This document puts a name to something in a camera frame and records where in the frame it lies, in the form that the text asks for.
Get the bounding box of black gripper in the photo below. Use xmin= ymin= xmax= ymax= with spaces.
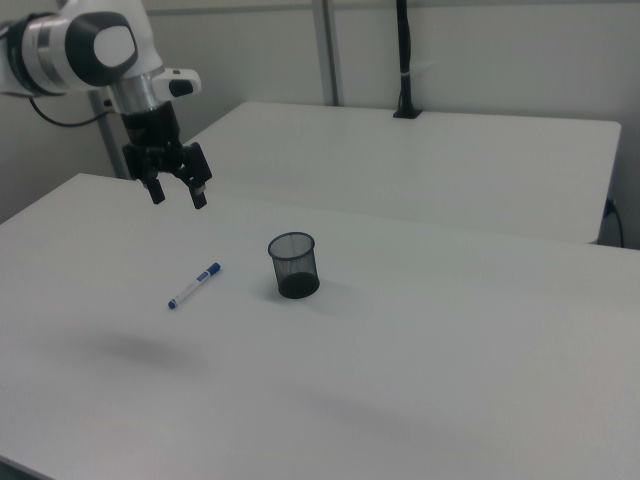
xmin=121 ymin=98 xmax=214 ymax=211

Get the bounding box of blue and white marker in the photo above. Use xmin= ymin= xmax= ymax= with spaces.
xmin=167 ymin=261 xmax=224 ymax=311

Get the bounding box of black mesh pen cup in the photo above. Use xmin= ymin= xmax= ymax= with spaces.
xmin=267 ymin=231 xmax=321 ymax=300

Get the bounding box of white rectangular table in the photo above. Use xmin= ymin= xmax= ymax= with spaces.
xmin=184 ymin=101 xmax=623 ymax=246

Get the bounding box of black pole with base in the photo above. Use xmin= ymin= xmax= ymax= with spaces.
xmin=392 ymin=0 xmax=424 ymax=120

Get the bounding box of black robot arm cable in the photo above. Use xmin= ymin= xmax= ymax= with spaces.
xmin=27 ymin=94 xmax=122 ymax=128

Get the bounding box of grey vertical wall profile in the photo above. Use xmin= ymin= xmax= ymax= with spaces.
xmin=312 ymin=0 xmax=346 ymax=107

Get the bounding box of white cable tie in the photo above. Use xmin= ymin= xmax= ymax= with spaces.
xmin=400 ymin=60 xmax=437 ymax=80

